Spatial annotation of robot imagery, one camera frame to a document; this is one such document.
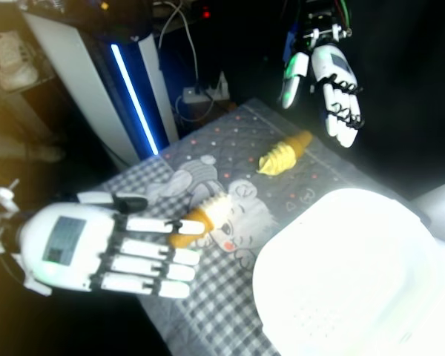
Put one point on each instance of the white toy ice cream cone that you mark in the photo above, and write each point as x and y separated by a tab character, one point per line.
217	209

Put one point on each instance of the yellow toy ice cream cone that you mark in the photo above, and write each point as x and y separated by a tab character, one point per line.
282	154

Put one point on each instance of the white plastic basket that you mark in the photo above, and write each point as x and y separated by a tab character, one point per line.
348	267

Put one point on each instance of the white column with blue light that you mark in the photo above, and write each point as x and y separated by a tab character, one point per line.
78	85

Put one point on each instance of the grey quilt with bear print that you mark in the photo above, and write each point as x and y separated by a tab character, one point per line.
226	296

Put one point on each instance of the white shoe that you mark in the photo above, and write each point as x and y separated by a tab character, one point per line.
13	63

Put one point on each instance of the white power strip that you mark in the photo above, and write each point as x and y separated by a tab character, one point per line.
193	94

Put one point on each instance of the black device with red lights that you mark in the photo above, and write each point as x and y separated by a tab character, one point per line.
206	14

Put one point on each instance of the white rounded furniture piece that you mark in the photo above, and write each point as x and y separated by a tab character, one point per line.
443	207

